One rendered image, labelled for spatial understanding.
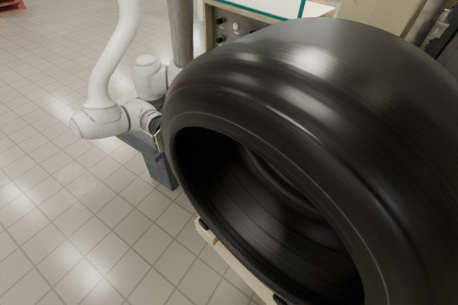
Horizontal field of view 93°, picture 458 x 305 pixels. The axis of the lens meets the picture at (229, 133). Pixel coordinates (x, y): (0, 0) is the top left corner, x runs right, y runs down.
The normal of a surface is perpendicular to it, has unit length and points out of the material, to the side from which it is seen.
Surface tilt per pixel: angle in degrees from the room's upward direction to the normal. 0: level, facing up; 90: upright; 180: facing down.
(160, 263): 0
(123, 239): 0
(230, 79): 44
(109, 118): 68
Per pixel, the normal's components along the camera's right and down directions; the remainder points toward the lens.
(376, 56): 0.18, -0.59
